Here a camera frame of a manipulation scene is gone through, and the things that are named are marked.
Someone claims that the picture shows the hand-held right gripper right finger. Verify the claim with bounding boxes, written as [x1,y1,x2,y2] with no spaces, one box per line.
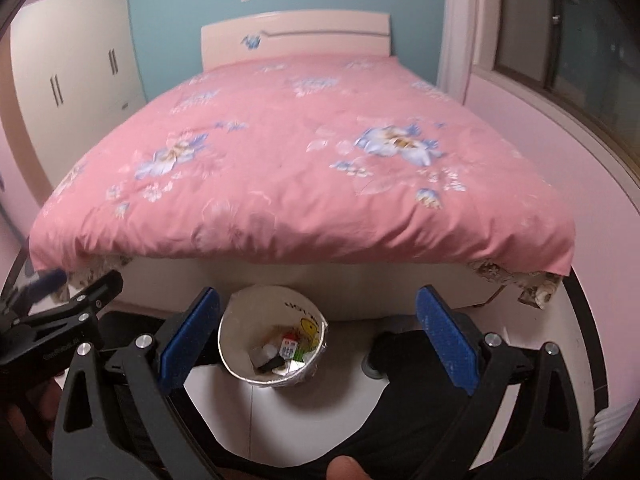
[415,285,583,480]

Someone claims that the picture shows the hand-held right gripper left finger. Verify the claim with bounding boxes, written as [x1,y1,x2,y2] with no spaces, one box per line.
[52,287,226,480]

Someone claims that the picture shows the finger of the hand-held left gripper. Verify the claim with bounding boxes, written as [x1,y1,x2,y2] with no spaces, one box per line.
[0,269,68,321]
[15,270,124,331]

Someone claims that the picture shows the white wastebasket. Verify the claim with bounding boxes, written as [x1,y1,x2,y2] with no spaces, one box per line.
[217,285,330,390]

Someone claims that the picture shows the clear plastic cup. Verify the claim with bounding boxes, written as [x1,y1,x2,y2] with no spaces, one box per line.
[250,344,278,367]

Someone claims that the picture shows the person's left hand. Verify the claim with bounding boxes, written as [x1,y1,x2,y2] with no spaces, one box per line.
[5,375,66,441]

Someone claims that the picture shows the person's right hand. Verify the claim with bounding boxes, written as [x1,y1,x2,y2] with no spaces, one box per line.
[325,455,371,480]

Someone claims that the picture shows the person's black pants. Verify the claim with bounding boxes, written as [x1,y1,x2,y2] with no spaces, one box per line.
[320,330,501,480]

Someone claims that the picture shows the white bed base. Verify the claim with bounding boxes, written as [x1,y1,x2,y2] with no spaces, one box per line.
[65,255,506,323]

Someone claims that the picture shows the white radiator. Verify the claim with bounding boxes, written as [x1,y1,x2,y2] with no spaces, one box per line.
[590,405,636,466]

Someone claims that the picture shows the pink floral blanket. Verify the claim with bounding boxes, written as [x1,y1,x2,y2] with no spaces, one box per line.
[27,55,576,278]

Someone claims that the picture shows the white wardrobe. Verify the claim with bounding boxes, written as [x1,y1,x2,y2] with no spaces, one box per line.
[10,0,147,201]

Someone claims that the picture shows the pale curtain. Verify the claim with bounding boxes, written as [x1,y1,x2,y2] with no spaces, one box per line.
[435,0,506,106]

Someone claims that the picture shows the white bed headboard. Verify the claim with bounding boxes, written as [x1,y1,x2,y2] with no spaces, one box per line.
[200,10,392,72]

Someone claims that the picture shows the window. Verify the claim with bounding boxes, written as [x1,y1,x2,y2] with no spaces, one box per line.
[492,0,640,151]

